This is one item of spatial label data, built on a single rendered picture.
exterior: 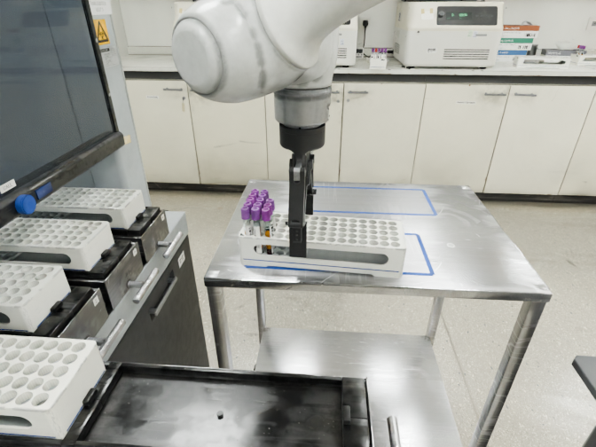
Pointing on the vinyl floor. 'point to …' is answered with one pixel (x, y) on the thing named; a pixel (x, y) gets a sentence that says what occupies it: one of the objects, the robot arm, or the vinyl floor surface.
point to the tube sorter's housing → (146, 334)
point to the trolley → (448, 221)
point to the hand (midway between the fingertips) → (301, 230)
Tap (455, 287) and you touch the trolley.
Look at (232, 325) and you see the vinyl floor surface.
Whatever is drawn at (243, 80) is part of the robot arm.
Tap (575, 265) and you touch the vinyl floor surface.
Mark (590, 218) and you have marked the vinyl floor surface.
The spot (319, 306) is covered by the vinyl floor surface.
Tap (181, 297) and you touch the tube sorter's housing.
